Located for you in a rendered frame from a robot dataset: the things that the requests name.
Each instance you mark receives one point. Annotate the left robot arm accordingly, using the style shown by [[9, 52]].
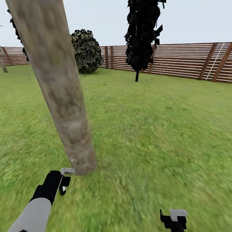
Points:
[[35, 216]]

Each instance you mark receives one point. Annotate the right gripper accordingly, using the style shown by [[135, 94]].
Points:
[[180, 224]]

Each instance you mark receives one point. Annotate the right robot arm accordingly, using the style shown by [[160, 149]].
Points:
[[176, 221]]

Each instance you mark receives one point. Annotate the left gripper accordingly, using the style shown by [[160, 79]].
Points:
[[65, 181]]

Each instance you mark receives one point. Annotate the pesticide atomizer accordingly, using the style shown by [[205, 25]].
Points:
[[62, 190]]

